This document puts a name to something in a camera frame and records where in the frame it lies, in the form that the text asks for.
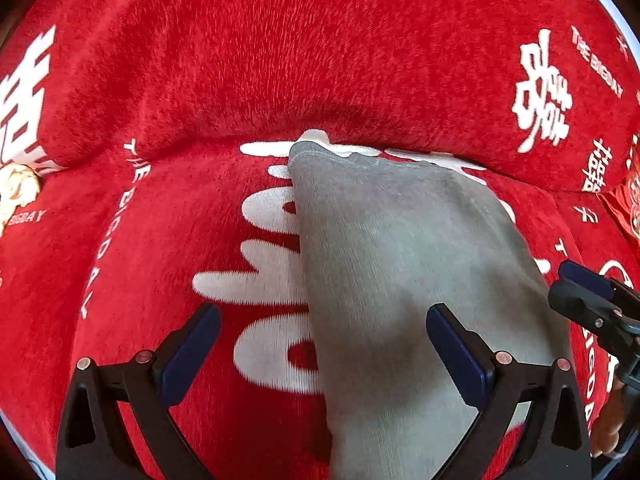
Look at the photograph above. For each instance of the red printed sofa back cushion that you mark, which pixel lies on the red printed sofa back cushion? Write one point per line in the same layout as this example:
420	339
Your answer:
300	60

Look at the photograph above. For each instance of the grey small clothes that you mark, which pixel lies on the grey small clothes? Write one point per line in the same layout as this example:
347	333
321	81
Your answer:
390	240

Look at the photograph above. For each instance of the person's right hand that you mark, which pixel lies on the person's right hand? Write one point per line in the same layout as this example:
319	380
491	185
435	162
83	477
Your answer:
612	415

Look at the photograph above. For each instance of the cream plush toy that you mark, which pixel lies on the cream plush toy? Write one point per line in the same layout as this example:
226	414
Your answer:
20	185

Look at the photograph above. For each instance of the red printed sofa seat cushion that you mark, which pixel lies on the red printed sofa seat cushion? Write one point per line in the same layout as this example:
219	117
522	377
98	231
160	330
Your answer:
150	240

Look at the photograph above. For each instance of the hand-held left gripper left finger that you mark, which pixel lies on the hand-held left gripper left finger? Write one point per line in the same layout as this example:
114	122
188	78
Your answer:
192	355

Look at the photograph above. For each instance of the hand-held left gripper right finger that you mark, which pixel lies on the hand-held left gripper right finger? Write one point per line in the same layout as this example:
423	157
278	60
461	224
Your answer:
457	355

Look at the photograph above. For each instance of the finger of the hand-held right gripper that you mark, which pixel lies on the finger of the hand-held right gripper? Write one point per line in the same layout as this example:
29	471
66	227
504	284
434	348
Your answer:
585	276
590	310

